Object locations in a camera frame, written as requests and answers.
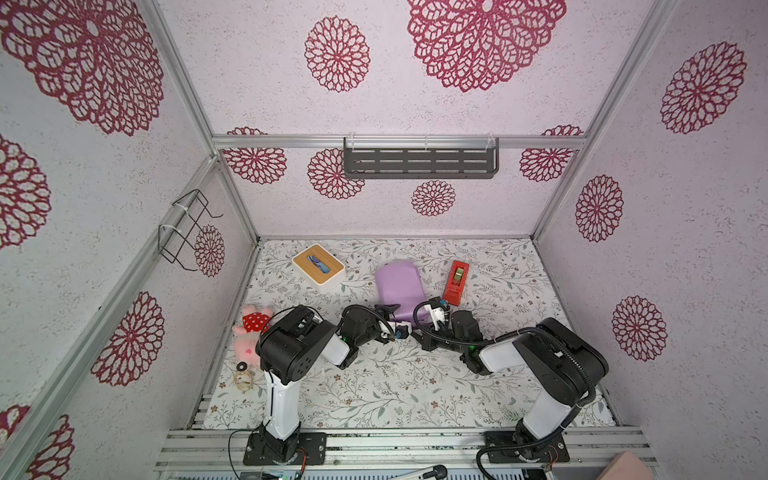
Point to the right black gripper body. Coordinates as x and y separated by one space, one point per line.
437 309

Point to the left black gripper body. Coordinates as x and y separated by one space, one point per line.
374 331

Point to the pink wrapping paper sheet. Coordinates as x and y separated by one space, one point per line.
400 283

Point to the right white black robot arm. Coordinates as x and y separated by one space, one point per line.
567 368

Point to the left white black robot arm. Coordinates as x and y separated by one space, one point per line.
293 343

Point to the white box with wooden lid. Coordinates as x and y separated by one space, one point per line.
323 283

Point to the red tape dispenser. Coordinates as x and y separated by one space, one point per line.
456 283

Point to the blue item on wooden lid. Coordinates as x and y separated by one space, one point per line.
319 264

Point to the pink plush toy red dress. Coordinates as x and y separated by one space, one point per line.
254 322

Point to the pink object bottom right corner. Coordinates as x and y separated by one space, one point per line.
626 466

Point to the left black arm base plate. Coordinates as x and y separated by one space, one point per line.
288 449

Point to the black knob handle front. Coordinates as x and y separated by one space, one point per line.
435 472

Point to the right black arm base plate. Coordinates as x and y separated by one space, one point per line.
513 447

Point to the grey slotted wall shelf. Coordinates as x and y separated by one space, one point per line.
424 163

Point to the black wire wall rack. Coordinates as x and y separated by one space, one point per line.
177 236

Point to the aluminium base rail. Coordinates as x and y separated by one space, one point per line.
223 451

